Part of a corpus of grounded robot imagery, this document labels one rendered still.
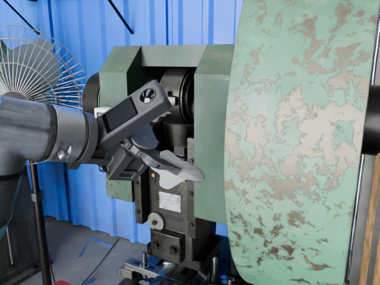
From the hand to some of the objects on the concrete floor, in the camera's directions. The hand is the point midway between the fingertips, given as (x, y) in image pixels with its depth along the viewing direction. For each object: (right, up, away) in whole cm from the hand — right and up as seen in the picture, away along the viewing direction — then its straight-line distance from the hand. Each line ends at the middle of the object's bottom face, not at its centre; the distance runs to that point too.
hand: (190, 142), depth 60 cm
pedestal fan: (-60, -98, +152) cm, 191 cm away
